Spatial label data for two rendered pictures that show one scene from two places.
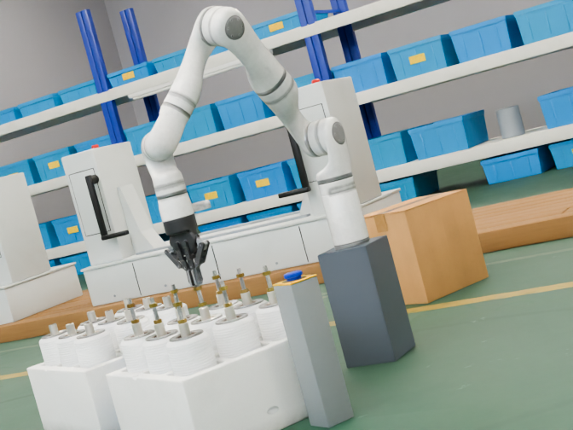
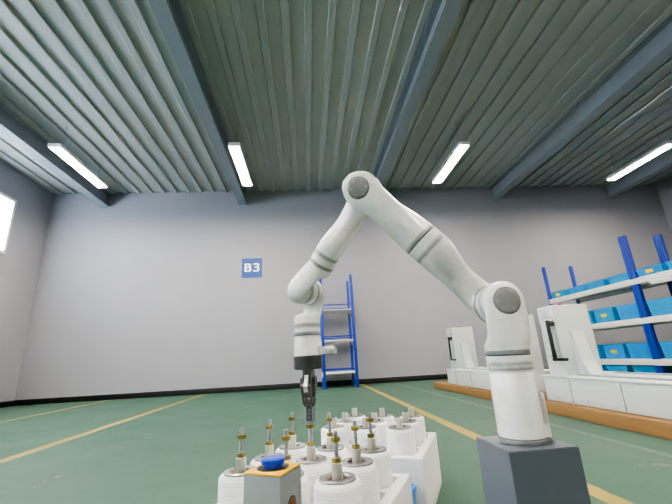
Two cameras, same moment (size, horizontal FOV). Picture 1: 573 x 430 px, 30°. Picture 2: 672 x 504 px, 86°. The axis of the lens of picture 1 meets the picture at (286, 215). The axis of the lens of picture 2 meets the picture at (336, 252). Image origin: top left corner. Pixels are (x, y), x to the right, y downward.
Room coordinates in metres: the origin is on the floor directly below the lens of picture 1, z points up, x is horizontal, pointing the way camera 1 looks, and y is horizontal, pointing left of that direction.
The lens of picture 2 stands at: (1.95, -0.61, 0.48)
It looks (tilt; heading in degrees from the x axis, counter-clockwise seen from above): 16 degrees up; 55
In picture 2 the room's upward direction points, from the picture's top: 3 degrees counter-clockwise
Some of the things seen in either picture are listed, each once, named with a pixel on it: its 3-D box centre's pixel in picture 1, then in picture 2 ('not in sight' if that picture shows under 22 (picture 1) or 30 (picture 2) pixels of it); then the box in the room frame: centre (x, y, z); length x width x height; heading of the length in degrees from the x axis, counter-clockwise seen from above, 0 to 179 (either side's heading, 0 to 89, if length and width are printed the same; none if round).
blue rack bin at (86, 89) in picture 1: (97, 90); (633, 278); (8.49, 1.18, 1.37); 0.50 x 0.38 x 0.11; 149
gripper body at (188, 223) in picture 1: (182, 235); (308, 372); (2.44, 0.24, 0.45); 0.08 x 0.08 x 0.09
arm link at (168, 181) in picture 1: (162, 163); (308, 307); (2.45, 0.24, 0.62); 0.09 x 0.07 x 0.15; 18
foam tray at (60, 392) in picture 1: (127, 377); (378, 469); (2.89, 0.53, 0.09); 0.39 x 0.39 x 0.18; 35
